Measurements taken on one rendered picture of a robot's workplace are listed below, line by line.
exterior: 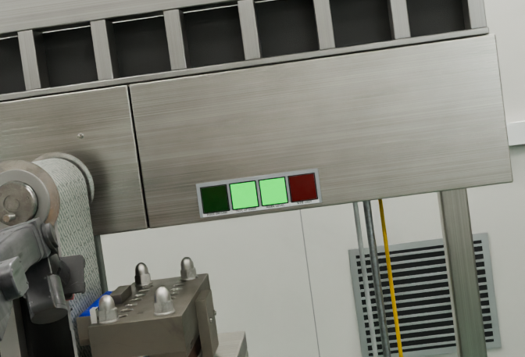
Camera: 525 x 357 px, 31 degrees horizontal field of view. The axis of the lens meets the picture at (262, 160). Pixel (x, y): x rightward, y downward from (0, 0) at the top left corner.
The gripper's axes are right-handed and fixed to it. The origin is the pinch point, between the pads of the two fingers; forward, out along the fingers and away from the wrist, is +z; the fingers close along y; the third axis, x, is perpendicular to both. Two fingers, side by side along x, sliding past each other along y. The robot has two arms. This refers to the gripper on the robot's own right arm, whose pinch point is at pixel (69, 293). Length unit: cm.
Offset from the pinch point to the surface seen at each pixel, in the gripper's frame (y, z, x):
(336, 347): 41, 270, 58
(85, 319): 2.5, 1.1, -4.7
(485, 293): 110, 261, 71
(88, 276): 0.2, 11.5, 7.2
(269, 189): 35.2, 20.5, 24.2
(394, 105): 63, 15, 36
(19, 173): -4.5, -13.5, 17.6
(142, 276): 7.3, 26.3, 11.4
